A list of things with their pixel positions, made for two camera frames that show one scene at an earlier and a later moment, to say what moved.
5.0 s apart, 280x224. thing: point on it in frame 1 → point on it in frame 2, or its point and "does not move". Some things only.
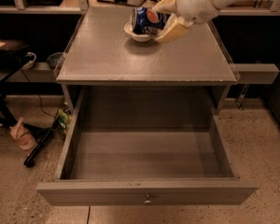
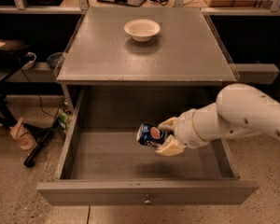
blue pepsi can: (147, 21) → (150, 135)
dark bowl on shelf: (53, 59) does not move
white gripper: (196, 4) → (186, 129)
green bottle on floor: (62, 119) does not move
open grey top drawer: (147, 147) does not move
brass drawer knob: (147, 201) does not move
